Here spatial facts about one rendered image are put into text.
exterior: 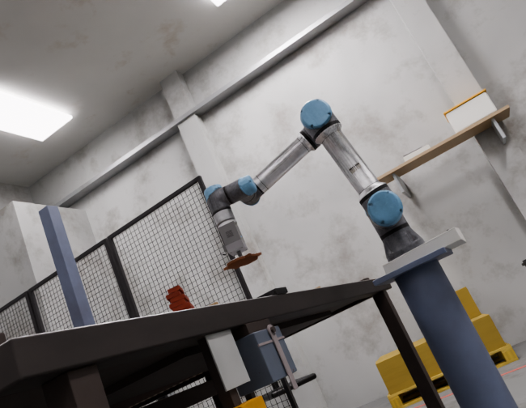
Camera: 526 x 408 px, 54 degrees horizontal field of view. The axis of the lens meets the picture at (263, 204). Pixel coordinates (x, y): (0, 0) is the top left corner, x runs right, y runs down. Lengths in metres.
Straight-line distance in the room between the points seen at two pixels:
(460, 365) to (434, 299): 0.23
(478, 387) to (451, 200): 4.13
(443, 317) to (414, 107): 4.46
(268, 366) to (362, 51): 5.56
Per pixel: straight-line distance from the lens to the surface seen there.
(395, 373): 4.92
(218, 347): 1.14
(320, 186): 6.24
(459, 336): 1.90
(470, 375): 1.91
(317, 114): 1.89
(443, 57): 6.12
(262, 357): 1.23
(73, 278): 3.80
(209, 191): 1.95
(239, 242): 1.87
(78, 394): 0.85
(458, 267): 5.86
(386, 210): 1.80
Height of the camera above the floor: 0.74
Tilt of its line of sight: 17 degrees up
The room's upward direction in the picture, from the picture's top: 24 degrees counter-clockwise
